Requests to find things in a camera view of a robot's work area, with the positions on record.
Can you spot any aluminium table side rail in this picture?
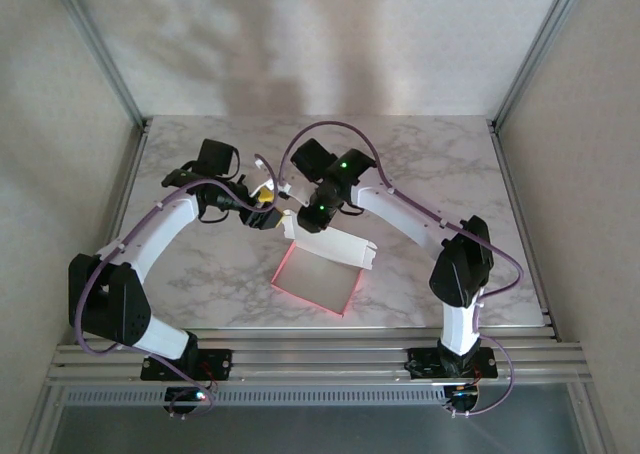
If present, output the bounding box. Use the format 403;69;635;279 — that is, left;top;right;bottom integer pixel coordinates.
487;121;559;343
82;121;151;343

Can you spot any pink white cardboard box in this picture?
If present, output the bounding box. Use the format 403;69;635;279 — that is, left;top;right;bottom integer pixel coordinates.
269;208;379;320

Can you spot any aluminium lower frame bar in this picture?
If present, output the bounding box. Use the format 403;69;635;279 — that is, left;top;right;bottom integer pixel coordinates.
19;386;66;454
569;383;619;454

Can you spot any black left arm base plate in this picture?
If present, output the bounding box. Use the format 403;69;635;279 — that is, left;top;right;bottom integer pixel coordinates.
140;348;234;381

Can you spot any aluminium mounting rail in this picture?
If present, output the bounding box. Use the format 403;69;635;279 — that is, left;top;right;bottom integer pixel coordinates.
44;326;591;388

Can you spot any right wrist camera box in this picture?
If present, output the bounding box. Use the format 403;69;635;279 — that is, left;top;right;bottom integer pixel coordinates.
279;181;311;208

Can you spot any grey slotted cable duct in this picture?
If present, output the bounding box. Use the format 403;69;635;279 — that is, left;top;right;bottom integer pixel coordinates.
62;386;576;408

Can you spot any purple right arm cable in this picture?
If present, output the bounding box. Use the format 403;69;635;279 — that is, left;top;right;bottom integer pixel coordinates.
277;120;526;418

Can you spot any grey metal sheet panel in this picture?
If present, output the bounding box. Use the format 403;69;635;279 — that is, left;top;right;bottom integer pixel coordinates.
49;406;586;454

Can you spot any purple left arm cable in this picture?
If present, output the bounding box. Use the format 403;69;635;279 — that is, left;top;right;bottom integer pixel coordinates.
72;173;281;418

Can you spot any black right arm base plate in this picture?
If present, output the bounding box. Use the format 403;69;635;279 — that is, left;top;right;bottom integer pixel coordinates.
405;347;500;380

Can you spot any aluminium frame post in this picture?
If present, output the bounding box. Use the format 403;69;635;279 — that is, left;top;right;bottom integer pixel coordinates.
47;0;151;130
492;0;594;130

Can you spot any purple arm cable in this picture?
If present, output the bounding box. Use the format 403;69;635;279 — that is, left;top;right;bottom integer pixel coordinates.
277;120;526;418
72;173;281;418

